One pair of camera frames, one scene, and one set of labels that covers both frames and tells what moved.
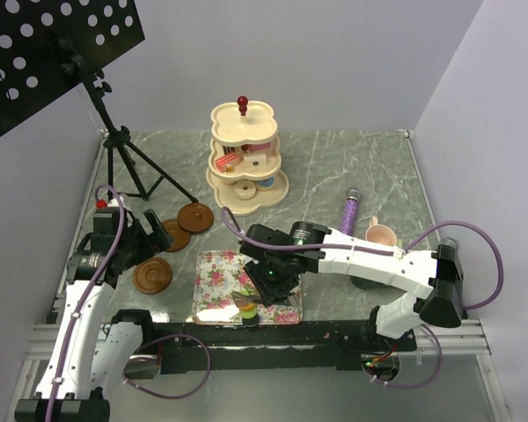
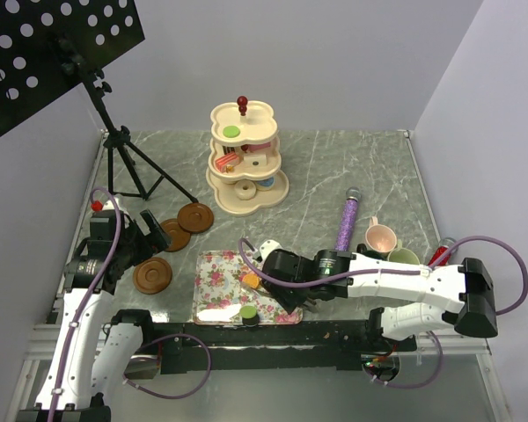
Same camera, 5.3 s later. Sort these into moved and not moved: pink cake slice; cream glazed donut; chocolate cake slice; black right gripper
Moved: black right gripper
Not moved: cream glazed donut; pink cake slice; chocolate cake slice
